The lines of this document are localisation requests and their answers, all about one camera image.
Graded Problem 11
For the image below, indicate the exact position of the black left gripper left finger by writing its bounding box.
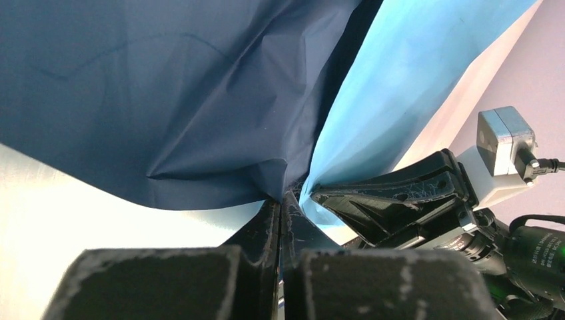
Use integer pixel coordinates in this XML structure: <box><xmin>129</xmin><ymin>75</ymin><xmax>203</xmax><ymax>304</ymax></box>
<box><xmin>44</xmin><ymin>200</ymin><xmax>281</xmax><ymax>319</ymax></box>

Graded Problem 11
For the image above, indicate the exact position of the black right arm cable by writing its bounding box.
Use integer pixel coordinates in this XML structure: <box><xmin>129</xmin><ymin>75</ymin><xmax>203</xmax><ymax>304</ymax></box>
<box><xmin>507</xmin><ymin>150</ymin><xmax>565</xmax><ymax>235</ymax></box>

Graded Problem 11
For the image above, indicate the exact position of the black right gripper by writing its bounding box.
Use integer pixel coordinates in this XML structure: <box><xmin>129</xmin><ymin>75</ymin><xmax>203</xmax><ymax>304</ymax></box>
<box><xmin>310</xmin><ymin>149</ymin><xmax>564</xmax><ymax>319</ymax></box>

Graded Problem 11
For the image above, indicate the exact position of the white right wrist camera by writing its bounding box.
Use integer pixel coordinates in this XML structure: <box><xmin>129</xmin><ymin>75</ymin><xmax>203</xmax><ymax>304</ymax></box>
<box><xmin>456</xmin><ymin>106</ymin><xmax>536</xmax><ymax>211</ymax></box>

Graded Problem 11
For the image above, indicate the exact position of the blue wrapping paper sheet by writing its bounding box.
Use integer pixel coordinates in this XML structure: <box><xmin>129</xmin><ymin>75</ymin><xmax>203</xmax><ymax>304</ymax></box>
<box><xmin>1</xmin><ymin>1</ymin><xmax>535</xmax><ymax>246</ymax></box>

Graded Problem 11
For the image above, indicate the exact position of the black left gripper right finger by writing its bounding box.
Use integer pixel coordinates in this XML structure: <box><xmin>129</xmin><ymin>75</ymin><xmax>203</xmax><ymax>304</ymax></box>
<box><xmin>281</xmin><ymin>192</ymin><xmax>500</xmax><ymax>319</ymax></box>

